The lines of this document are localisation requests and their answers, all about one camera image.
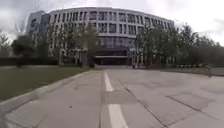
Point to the grey paved plaza ground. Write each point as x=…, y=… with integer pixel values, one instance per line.
x=146, y=100

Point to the grass strip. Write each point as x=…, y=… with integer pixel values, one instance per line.
x=196, y=70

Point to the long pale kerb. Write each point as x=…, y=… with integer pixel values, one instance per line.
x=40, y=91

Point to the green grass lawn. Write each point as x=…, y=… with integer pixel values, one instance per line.
x=26, y=81

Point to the large curved grey building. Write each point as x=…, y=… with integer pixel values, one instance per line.
x=113, y=26

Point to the group of green trees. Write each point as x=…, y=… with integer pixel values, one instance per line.
x=71, y=43

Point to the dark low hedge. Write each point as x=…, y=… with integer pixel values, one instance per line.
x=33, y=61

